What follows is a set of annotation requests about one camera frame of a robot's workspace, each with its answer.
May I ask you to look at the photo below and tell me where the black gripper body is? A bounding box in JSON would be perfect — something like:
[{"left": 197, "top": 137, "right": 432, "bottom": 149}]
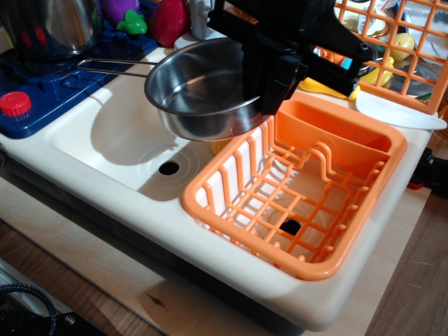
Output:
[{"left": 208, "top": 1, "right": 372, "bottom": 96}]

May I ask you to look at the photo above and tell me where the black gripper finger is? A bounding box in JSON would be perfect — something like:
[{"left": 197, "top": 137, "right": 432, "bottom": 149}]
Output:
[
  {"left": 242, "top": 40, "right": 279, "bottom": 102},
  {"left": 257, "top": 54, "right": 308, "bottom": 115}
]

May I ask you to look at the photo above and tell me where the steel pan with wire handle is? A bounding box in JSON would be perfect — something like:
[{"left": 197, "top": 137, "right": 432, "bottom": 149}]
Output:
[{"left": 76, "top": 37, "right": 272, "bottom": 143}]

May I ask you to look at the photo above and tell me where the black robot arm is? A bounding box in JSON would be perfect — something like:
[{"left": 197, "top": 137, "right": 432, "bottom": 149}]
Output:
[{"left": 208, "top": 1, "right": 372, "bottom": 115}]

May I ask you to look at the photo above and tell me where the orange plastic drying rack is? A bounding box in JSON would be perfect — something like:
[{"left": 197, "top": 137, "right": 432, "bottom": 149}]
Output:
[{"left": 182, "top": 92, "right": 407, "bottom": 281}]

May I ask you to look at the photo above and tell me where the cream toy sink unit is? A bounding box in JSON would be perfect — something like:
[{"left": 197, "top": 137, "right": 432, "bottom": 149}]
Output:
[{"left": 0, "top": 47, "right": 442, "bottom": 333}]

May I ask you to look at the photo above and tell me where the grey toy faucet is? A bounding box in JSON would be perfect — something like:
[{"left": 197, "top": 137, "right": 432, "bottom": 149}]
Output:
[{"left": 174, "top": 0, "right": 225, "bottom": 50}]

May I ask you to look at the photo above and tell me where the yellow toy corn cob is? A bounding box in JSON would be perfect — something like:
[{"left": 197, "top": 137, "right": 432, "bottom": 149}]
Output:
[{"left": 211, "top": 139, "right": 231, "bottom": 155}]

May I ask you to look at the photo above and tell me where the orange grid basket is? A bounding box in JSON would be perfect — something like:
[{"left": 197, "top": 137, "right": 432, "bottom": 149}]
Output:
[{"left": 335, "top": 1, "right": 447, "bottom": 116}]

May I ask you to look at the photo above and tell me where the magenta toy fruit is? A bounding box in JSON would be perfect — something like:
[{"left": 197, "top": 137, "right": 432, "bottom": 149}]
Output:
[{"left": 148, "top": 0, "right": 190, "bottom": 48}]

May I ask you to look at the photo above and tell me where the purple toy eggplant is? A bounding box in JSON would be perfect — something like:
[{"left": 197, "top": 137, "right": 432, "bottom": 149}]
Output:
[{"left": 102, "top": 0, "right": 148, "bottom": 35}]

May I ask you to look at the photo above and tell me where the black red clamp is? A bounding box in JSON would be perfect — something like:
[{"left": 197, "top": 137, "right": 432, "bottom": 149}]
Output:
[{"left": 407, "top": 148, "right": 448, "bottom": 199}]

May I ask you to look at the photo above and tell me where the blue toy stove top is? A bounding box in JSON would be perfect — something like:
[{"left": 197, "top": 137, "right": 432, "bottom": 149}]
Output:
[{"left": 1, "top": 28, "right": 158, "bottom": 139}]

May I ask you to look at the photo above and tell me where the large steel pot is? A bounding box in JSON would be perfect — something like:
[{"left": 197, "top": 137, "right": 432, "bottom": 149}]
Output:
[{"left": 1, "top": 0, "right": 104, "bottom": 61}]

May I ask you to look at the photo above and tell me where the red stove knob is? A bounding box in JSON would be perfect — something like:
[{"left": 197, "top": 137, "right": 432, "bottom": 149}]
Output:
[{"left": 0, "top": 91, "right": 32, "bottom": 117}]

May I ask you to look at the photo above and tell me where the toy knife yellow handle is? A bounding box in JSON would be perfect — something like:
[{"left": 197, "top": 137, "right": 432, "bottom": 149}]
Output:
[{"left": 299, "top": 77, "right": 448, "bottom": 130}]

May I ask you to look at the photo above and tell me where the braided black cable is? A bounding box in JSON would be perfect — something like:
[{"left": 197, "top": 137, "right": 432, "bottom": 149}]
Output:
[{"left": 0, "top": 283, "right": 57, "bottom": 336}]

